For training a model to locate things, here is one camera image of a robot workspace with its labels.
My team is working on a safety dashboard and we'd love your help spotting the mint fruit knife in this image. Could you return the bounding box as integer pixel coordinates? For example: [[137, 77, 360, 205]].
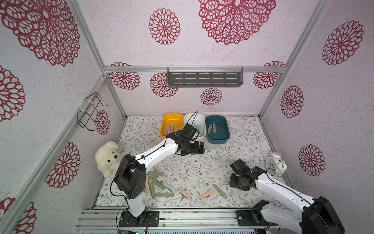
[[195, 125, 203, 136], [163, 182, 178, 195]]

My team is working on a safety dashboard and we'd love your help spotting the olive fruit knife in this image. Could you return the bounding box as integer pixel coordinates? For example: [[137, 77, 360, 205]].
[[149, 181, 156, 199], [152, 178, 166, 190], [156, 193, 174, 198], [212, 184, 227, 199], [149, 172, 165, 179], [212, 122, 216, 133], [207, 124, 213, 134], [147, 171, 158, 175]]

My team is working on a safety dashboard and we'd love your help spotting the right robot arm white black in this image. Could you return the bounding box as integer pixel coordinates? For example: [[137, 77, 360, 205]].
[[230, 160, 345, 234]]

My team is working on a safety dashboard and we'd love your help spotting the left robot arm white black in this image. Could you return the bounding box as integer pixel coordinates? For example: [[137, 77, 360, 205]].
[[112, 123, 205, 218]]

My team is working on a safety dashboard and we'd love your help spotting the yellow plastic storage box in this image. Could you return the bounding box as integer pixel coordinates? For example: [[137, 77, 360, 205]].
[[160, 113, 184, 138]]

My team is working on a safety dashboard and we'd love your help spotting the white plastic storage box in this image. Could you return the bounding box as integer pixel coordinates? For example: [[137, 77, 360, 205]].
[[184, 113, 206, 141]]

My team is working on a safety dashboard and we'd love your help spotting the dark teal storage box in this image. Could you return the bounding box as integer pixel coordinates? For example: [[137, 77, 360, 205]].
[[205, 116, 230, 144]]

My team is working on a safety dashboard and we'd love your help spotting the white twin-bell alarm clock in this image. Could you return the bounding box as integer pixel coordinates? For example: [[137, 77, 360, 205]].
[[266, 152, 288, 176]]

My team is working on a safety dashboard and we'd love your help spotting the floral patterned table mat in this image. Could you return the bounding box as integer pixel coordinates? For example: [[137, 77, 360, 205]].
[[95, 116, 285, 208]]

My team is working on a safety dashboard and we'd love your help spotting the white plush teddy bear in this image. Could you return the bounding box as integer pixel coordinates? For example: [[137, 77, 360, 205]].
[[95, 141, 124, 178]]

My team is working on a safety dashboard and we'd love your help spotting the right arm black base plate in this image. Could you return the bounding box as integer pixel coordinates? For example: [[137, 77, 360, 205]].
[[236, 210, 275, 227]]

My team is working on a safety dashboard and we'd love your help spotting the grey wall shelf rack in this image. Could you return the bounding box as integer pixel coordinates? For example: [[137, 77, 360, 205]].
[[167, 67, 243, 88]]

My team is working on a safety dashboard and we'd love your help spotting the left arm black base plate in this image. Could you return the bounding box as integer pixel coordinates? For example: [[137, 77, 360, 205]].
[[119, 209, 160, 228]]

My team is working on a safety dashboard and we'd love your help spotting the black wire wall rack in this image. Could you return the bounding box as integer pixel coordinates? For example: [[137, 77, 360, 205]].
[[77, 92, 109, 132]]

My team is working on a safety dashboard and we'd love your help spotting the aluminium front rail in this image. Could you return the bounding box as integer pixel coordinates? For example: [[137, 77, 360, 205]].
[[75, 208, 322, 230]]

